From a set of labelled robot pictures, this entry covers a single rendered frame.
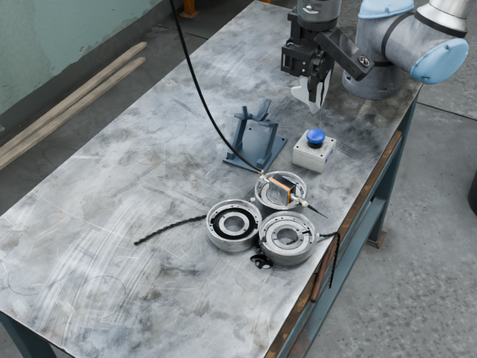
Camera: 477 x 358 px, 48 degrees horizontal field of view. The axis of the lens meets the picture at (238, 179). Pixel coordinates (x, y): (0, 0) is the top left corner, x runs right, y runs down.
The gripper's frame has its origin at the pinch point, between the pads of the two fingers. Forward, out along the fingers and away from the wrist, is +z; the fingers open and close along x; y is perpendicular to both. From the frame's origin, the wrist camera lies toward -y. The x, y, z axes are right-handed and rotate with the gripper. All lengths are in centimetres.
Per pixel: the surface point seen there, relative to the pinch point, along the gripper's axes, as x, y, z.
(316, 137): 0.9, -0.8, 6.6
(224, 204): 23.6, 7.7, 10.8
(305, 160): 3.3, 0.2, 11.9
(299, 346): 13, -8, 70
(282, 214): 20.3, -3.2, 10.6
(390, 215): -67, -9, 94
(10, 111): -29, 162, 85
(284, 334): 27.6, -9.2, 39.0
